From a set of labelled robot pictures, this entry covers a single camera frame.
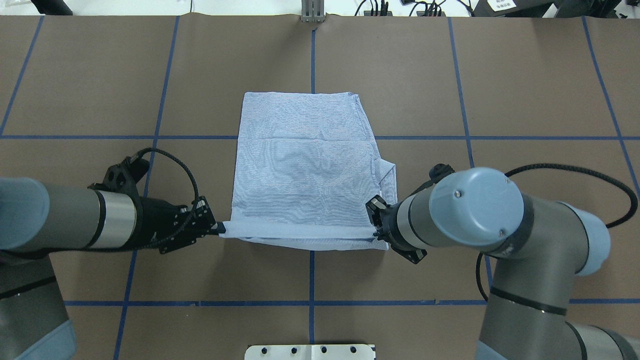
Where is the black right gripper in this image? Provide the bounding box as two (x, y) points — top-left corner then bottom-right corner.
(366, 194), (428, 264)

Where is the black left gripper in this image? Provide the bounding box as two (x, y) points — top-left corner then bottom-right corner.
(135, 196), (226, 255)

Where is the light blue striped shirt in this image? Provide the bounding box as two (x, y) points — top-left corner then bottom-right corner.
(222, 92), (398, 251)

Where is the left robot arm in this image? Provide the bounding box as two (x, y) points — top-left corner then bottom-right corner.
(1, 175), (226, 360)

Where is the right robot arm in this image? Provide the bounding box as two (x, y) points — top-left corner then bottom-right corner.
(366, 163), (639, 360)

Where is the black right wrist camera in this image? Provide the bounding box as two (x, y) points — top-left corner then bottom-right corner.
(429, 163), (455, 183)

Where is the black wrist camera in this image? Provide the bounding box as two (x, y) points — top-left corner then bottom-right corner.
(429, 163), (455, 183)
(87, 156), (150, 198)

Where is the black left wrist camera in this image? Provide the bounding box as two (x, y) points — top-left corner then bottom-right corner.
(87, 156), (150, 198)

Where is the white camera pillar with base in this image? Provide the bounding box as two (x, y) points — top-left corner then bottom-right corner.
(244, 344), (377, 360)

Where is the aluminium frame post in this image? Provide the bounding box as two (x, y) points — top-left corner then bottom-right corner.
(301, 0), (326, 24)

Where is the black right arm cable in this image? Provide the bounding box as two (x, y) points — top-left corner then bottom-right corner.
(475, 163), (639, 303)

